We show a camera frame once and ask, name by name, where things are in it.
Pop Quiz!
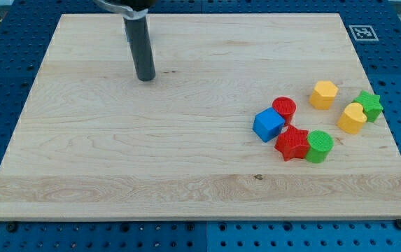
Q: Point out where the black bolt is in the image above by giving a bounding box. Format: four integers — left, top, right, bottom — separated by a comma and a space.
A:
6, 222, 18, 233
394, 219, 401, 230

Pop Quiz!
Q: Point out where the black bolt front left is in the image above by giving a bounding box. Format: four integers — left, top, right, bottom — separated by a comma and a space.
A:
6, 222, 18, 233

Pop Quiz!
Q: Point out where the red cylinder block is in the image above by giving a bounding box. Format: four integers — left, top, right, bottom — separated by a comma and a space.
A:
272, 97, 297, 127

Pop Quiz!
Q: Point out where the green cylinder block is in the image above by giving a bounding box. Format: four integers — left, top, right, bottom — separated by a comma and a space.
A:
305, 130, 334, 163

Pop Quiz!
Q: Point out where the white fiducial marker tag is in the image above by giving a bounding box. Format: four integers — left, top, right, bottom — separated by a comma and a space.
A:
349, 24, 379, 41

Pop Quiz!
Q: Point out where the blue cube block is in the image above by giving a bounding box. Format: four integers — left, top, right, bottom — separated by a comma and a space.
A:
253, 107, 285, 142

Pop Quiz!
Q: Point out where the black bolt front right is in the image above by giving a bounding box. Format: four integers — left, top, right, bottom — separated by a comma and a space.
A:
394, 219, 401, 230

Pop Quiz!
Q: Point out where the yellow hexagon block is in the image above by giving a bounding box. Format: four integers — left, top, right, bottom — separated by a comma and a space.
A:
309, 80, 339, 110

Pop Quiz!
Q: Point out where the red star block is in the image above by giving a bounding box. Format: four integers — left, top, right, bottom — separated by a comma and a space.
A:
274, 125, 310, 161

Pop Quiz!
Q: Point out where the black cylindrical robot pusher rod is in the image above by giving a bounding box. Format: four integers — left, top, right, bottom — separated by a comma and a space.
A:
124, 16, 155, 81

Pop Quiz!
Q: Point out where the yellow heart block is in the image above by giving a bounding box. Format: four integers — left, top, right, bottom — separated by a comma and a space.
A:
337, 102, 367, 134

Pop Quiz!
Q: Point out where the green star block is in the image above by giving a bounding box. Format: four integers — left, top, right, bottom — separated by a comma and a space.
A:
353, 90, 384, 123

